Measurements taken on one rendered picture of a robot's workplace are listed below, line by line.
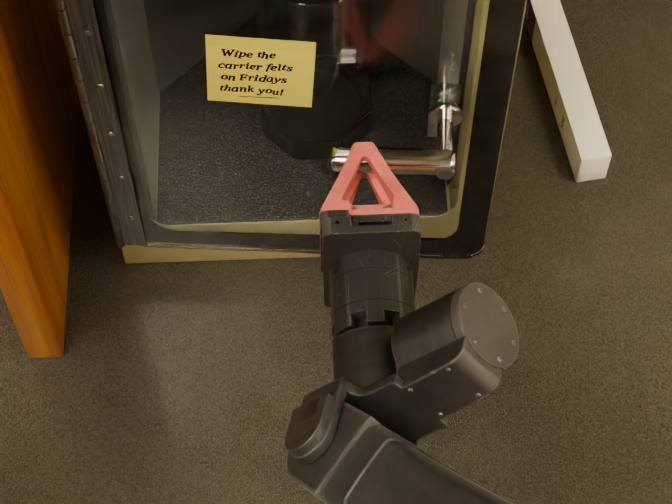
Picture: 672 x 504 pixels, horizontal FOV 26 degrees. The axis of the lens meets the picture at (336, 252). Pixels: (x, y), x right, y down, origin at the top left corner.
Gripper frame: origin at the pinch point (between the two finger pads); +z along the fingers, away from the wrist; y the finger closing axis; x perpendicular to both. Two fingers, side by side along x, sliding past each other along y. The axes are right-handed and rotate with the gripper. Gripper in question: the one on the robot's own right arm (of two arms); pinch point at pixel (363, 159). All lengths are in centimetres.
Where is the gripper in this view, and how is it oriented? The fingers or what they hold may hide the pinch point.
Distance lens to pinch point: 104.4
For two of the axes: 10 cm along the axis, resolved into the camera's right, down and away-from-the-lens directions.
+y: 0.0, -5.0, -8.6
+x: -10.0, 0.4, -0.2
